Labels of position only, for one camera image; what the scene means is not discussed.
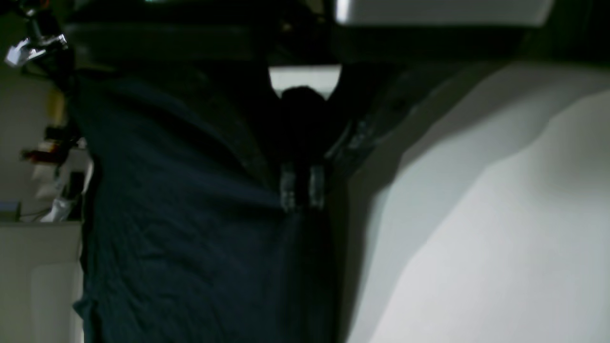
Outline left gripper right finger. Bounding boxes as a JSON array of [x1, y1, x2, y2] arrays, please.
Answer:
[[309, 164, 326, 211]]

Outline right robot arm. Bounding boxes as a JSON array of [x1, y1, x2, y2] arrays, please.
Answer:
[[1, 0, 75, 92]]

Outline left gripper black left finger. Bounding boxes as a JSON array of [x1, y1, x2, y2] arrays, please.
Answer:
[[279, 162, 298, 212]]

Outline black T-shirt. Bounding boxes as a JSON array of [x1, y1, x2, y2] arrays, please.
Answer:
[[68, 63, 417, 343]]

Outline grey right bin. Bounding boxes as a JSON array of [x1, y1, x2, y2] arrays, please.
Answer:
[[0, 222, 82, 343]]

